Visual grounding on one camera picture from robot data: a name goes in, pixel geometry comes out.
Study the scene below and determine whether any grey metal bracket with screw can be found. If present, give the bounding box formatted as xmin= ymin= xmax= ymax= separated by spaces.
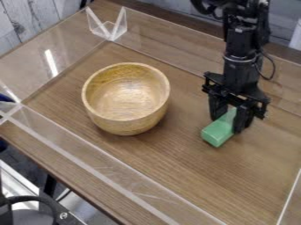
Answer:
xmin=38 ymin=194 xmax=89 ymax=225

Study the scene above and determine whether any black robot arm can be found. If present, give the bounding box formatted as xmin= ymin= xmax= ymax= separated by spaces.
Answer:
xmin=190 ymin=0 xmax=271 ymax=134

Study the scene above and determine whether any green rectangular block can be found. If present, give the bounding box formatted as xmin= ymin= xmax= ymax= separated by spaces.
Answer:
xmin=201 ymin=108 xmax=237 ymax=148

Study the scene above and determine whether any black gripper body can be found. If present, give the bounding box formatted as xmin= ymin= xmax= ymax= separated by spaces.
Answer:
xmin=202 ymin=56 xmax=271 ymax=119

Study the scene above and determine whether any black metal table leg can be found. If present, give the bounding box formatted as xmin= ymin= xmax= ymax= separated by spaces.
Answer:
xmin=45 ymin=175 xmax=58 ymax=198

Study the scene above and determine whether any black cable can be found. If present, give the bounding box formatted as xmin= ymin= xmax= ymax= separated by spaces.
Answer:
xmin=0 ymin=195 xmax=58 ymax=225

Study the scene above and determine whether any clear acrylic tray wall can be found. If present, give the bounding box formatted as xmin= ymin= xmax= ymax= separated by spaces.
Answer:
xmin=0 ymin=0 xmax=301 ymax=225

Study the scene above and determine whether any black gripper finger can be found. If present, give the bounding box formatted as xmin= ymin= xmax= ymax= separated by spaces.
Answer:
xmin=209 ymin=95 xmax=229 ymax=120
xmin=233 ymin=105 xmax=255 ymax=134

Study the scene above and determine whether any brown wooden bowl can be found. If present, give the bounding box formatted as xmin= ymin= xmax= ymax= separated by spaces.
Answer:
xmin=82 ymin=62 xmax=170 ymax=135

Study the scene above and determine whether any clear acrylic corner bracket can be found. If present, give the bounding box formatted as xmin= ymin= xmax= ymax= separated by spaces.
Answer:
xmin=86 ymin=7 xmax=128 ymax=41

